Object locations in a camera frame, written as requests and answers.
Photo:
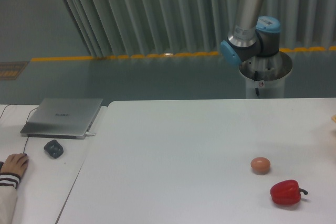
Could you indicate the woven basket edge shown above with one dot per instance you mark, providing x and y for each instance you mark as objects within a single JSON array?
[{"x": 333, "y": 118}]

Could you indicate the small black plastic device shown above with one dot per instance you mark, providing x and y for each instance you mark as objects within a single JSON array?
[{"x": 54, "y": 149}]

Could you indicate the person's hand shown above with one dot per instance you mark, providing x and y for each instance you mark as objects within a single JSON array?
[{"x": 13, "y": 165}]

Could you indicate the red bell pepper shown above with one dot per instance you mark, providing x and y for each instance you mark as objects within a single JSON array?
[{"x": 286, "y": 192}]

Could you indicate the white striped sleeve forearm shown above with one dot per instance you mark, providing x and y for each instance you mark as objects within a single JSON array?
[{"x": 9, "y": 183}]

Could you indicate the brown egg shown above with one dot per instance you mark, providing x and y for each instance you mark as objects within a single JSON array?
[{"x": 260, "y": 165}]

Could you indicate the silver closed laptop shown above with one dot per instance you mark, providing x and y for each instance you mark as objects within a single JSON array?
[{"x": 62, "y": 118}]

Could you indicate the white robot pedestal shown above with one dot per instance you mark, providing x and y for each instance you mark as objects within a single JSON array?
[{"x": 265, "y": 77}]

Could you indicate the white pleated curtain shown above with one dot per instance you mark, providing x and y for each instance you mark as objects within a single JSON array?
[{"x": 146, "y": 27}]

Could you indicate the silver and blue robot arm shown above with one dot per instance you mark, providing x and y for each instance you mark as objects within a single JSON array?
[{"x": 251, "y": 35}]

